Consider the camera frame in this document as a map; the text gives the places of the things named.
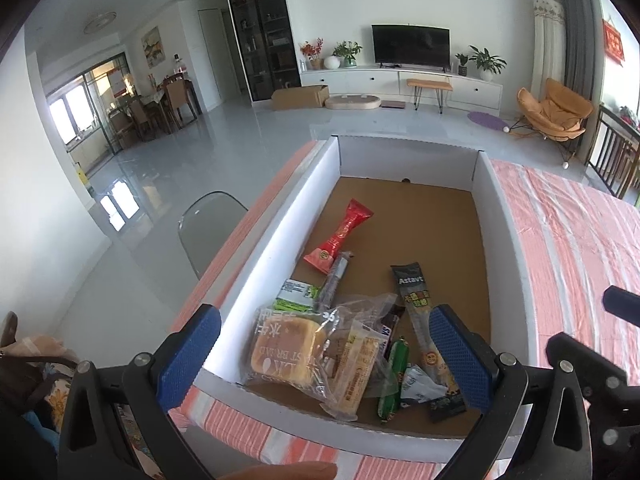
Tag red flowers in pot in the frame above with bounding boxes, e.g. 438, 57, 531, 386
299, 37, 325, 71

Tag orange lounge chair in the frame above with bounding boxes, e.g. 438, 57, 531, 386
515, 77, 595, 156

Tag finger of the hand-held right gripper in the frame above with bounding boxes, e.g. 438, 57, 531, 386
545, 332, 628, 403
601, 285, 640, 322

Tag white television cabinet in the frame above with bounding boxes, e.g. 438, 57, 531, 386
299, 66, 503, 111

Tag glass balcony door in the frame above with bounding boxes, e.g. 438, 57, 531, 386
47, 55, 136, 161

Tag grey curtain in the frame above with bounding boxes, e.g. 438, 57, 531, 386
542, 0, 608, 111

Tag clear biscuit packet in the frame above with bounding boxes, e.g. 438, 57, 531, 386
320, 294, 398, 422

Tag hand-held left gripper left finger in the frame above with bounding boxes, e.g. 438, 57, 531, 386
57, 304, 222, 480

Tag black television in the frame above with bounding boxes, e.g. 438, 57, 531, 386
371, 24, 451, 70

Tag green sausage packet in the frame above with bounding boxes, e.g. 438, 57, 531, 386
377, 337, 411, 425

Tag bread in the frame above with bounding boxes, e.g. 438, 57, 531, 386
240, 307, 341, 403

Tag dark snack packet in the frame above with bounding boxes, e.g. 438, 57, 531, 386
316, 252, 356, 311

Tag white cardboard box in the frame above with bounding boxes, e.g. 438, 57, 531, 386
192, 135, 541, 463

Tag white standing air conditioner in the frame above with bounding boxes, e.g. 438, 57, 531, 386
530, 0, 568, 93

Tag long clear candy packet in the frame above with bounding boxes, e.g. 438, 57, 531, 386
390, 261, 468, 423

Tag person's left hand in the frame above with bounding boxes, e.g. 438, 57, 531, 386
239, 461, 339, 480

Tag purple round mat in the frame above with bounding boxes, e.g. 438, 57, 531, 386
466, 111, 507, 130

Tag wall painting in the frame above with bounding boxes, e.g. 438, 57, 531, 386
141, 25, 166, 67

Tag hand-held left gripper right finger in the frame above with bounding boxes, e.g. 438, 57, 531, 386
429, 304, 593, 480

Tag wooden bench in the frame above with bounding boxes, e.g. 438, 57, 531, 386
406, 78, 454, 113

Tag red sausage packet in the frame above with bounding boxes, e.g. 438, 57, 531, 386
303, 198, 375, 275

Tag black display cabinet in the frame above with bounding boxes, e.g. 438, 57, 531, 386
222, 0, 302, 103

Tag wooden crib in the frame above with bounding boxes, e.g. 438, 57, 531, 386
585, 102, 640, 201

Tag red wall hanging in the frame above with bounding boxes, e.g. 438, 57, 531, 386
601, 20, 627, 68

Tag transparent grey chair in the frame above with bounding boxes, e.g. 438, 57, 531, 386
175, 191, 250, 281

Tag wooden dining table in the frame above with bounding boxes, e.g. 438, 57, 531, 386
132, 91, 168, 136

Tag white door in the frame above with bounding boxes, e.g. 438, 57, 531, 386
197, 7, 223, 111

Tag brown cardboard box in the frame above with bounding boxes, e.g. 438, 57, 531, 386
271, 85, 331, 111

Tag white and blue snack packet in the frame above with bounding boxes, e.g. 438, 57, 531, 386
399, 364, 449, 408

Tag large plant in white pot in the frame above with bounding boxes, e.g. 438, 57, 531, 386
467, 46, 508, 82

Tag wooden dining chair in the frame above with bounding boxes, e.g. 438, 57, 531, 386
162, 80, 201, 128

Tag round ceiling light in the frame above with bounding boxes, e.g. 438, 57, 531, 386
82, 11, 118, 35

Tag green plant in glass vase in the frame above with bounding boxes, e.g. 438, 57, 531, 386
332, 40, 363, 68

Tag striped tablecloth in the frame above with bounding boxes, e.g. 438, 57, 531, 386
167, 140, 640, 480

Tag brown chocolate bar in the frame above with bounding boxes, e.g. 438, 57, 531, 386
377, 305, 407, 361

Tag beige oval pet bed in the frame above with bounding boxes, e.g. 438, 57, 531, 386
324, 93, 382, 112

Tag green and white snack packet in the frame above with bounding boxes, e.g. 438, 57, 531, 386
272, 279, 321, 313

